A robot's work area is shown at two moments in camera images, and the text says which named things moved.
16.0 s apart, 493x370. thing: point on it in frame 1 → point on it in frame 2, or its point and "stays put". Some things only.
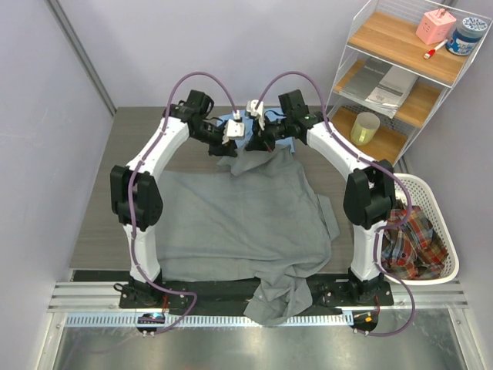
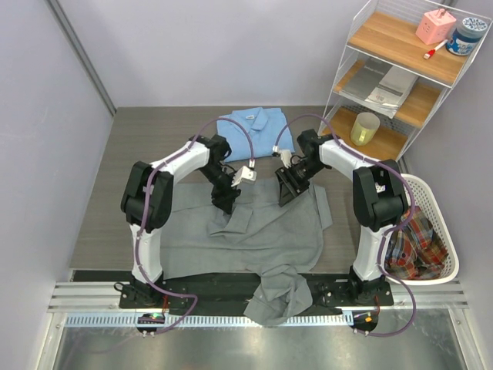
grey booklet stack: x=380 y=82 stays put
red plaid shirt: x=412 y=250 stays put
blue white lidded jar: x=466 y=39 stays put
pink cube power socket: x=436 y=26 stays put
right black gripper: x=260 y=140 → x=290 y=185
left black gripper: x=226 y=149 → x=224 y=198
